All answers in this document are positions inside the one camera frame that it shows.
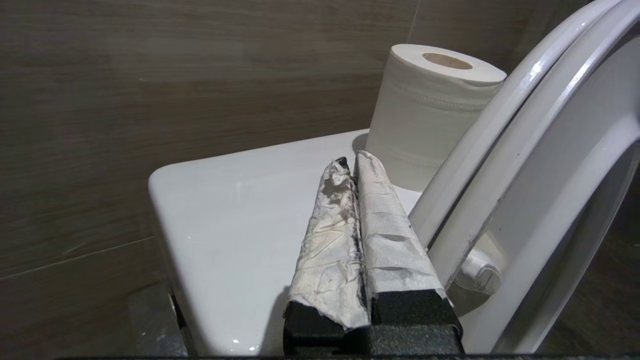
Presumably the white toilet tank top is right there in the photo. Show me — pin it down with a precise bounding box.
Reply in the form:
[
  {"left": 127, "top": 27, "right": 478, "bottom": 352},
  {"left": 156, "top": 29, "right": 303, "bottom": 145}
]
[{"left": 148, "top": 128, "right": 426, "bottom": 357}]

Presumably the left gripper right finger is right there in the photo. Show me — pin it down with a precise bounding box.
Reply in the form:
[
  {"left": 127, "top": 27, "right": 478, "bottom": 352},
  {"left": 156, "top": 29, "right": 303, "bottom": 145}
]
[{"left": 353, "top": 150, "right": 463, "bottom": 355}]

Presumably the white toilet seat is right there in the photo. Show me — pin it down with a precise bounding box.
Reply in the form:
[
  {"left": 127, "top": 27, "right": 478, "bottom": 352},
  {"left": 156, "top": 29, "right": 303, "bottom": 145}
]
[{"left": 428, "top": 0, "right": 640, "bottom": 355}]

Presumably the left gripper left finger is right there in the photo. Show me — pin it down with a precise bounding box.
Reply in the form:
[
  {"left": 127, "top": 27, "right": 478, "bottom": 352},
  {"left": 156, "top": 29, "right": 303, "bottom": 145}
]
[{"left": 283, "top": 156, "right": 372, "bottom": 356}]

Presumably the white toilet lid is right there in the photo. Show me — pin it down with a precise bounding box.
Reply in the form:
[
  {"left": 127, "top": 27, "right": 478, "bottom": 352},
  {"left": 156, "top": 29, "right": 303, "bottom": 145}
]
[{"left": 408, "top": 0, "right": 623, "bottom": 249}]

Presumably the white toilet paper roll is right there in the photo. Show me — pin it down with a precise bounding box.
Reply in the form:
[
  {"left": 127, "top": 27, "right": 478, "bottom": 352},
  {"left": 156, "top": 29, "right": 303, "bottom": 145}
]
[{"left": 365, "top": 43, "right": 507, "bottom": 193}]

